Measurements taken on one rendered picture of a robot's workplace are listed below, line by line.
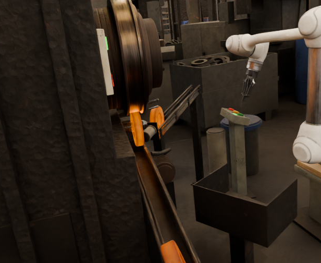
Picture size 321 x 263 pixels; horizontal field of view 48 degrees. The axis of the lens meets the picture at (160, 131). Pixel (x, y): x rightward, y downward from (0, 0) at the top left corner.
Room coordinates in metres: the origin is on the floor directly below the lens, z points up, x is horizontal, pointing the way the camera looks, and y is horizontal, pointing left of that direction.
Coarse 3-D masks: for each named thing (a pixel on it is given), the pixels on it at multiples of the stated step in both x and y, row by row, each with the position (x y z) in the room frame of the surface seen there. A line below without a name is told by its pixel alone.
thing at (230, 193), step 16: (208, 176) 1.12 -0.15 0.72; (224, 176) 1.19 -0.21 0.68; (208, 192) 1.02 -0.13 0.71; (224, 192) 1.18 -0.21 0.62; (288, 192) 0.98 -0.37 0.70; (208, 208) 1.03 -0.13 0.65; (224, 208) 0.98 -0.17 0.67; (240, 208) 0.94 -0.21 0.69; (256, 208) 0.90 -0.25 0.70; (272, 208) 0.90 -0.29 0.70; (288, 208) 0.98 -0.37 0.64; (208, 224) 1.03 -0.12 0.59; (224, 224) 0.98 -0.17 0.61; (240, 224) 0.94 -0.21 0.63; (256, 224) 0.90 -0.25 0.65; (272, 224) 0.90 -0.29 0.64; (288, 224) 0.98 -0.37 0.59; (240, 240) 1.03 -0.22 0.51; (256, 240) 0.91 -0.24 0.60; (272, 240) 0.90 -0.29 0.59; (240, 256) 1.03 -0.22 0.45
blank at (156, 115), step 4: (156, 108) 1.93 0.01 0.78; (160, 108) 1.98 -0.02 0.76; (152, 112) 1.90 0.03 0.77; (156, 112) 1.91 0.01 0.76; (160, 112) 1.97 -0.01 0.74; (152, 116) 1.89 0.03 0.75; (156, 116) 1.90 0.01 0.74; (160, 116) 1.98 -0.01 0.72; (152, 120) 1.88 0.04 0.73; (156, 120) 1.90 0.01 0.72; (160, 120) 1.98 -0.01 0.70; (160, 124) 1.96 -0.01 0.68
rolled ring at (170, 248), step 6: (162, 246) 0.67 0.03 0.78; (168, 246) 0.66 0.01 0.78; (174, 246) 0.65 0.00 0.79; (162, 252) 0.65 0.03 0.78; (168, 252) 0.64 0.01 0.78; (174, 252) 0.64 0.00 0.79; (180, 252) 0.73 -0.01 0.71; (168, 258) 0.62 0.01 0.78; (174, 258) 0.62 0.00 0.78; (180, 258) 0.62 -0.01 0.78
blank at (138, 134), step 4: (132, 112) 1.47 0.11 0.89; (136, 112) 1.46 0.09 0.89; (132, 116) 1.44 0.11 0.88; (136, 116) 1.44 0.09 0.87; (140, 116) 1.44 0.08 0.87; (132, 120) 1.46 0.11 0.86; (136, 120) 1.43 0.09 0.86; (140, 120) 1.43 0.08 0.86; (136, 124) 1.42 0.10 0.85; (140, 124) 1.42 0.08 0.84; (136, 128) 1.41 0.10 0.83; (140, 128) 1.41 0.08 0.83; (132, 132) 1.53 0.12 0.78; (136, 132) 1.41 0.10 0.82; (140, 132) 1.41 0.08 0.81; (136, 136) 1.41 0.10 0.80; (140, 136) 1.41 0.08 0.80; (136, 140) 1.42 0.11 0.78; (140, 140) 1.42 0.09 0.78; (136, 144) 1.45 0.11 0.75; (140, 144) 1.43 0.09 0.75
